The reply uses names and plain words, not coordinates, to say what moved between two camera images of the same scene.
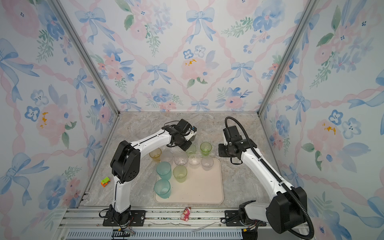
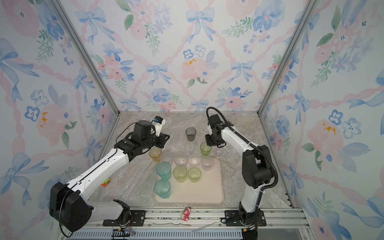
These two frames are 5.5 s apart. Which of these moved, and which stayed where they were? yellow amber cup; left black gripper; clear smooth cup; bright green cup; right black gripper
Moved: left black gripper; right black gripper
Stayed: bright green cup; yellow amber cup; clear smooth cup
